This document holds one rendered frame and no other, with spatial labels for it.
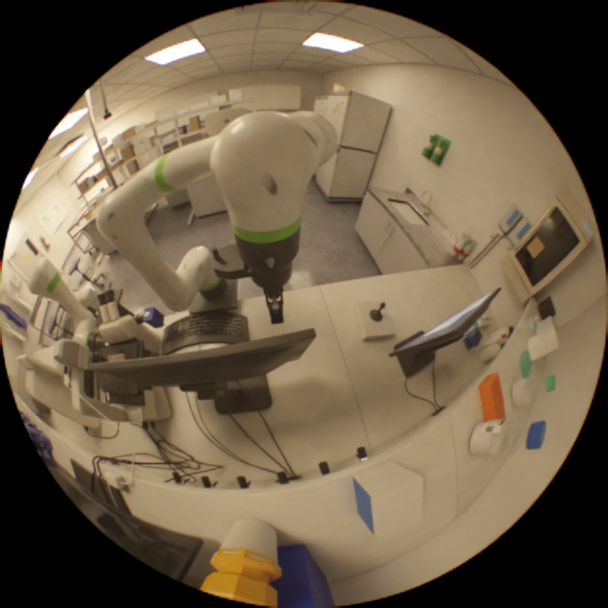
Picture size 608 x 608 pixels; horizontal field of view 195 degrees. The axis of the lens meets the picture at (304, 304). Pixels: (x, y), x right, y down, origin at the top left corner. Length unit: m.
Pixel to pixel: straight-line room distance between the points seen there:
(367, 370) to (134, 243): 0.97
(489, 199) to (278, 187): 1.93
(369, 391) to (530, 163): 2.09
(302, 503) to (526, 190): 2.08
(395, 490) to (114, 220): 0.67
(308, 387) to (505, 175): 2.16
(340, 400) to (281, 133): 0.82
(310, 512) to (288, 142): 0.45
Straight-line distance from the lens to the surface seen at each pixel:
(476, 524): 0.64
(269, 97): 4.86
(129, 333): 0.87
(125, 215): 0.50
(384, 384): 0.90
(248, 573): 0.30
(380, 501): 0.26
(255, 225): 0.19
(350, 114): 2.76
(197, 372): 0.35
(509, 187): 1.97
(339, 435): 0.84
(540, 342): 1.01
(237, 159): 0.16
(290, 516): 0.35
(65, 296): 1.25
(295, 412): 0.79
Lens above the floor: 1.53
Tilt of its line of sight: 62 degrees down
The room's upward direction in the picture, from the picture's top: 11 degrees clockwise
